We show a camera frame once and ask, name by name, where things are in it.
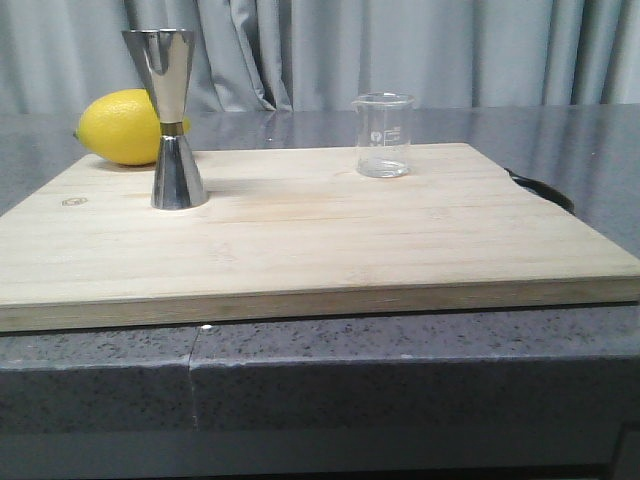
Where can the black cutting board handle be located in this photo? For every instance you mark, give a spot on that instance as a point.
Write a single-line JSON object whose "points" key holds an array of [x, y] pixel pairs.
{"points": [[543, 190]]}

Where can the grey curtain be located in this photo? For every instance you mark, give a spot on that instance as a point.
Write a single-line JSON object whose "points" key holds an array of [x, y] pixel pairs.
{"points": [[58, 56]]}

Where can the steel double jigger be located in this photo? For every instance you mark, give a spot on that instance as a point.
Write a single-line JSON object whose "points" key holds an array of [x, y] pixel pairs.
{"points": [[163, 60]]}

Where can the small glass beaker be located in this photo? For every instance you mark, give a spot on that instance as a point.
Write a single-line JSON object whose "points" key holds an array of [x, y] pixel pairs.
{"points": [[384, 122]]}

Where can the wooden cutting board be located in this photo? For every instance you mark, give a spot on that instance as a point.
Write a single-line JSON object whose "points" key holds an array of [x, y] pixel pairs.
{"points": [[297, 232]]}

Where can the yellow lemon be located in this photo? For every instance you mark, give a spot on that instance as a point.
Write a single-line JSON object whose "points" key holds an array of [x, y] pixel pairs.
{"points": [[121, 127]]}

